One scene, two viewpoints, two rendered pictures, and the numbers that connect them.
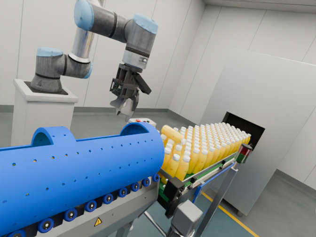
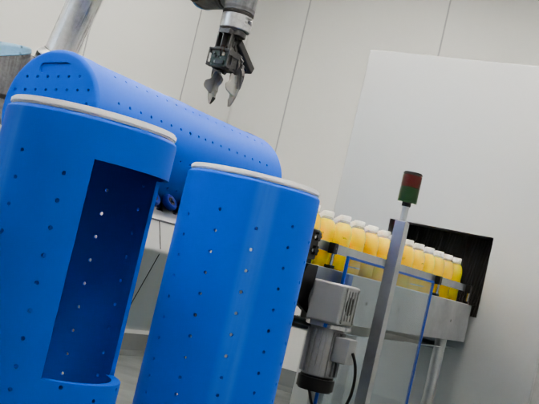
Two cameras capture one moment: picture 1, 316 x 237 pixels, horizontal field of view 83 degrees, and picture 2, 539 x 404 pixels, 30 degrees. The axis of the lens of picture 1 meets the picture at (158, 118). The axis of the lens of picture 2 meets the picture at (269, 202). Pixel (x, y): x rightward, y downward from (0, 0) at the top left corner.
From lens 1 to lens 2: 228 cm
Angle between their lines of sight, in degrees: 22
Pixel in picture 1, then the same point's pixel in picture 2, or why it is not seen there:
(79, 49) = (68, 42)
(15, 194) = (175, 123)
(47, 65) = (11, 72)
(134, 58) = (239, 19)
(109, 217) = not seen: hidden behind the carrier
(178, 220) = (320, 301)
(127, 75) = (231, 41)
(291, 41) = not seen: outside the picture
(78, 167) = (205, 127)
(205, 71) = (305, 167)
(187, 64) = not seen: hidden behind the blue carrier
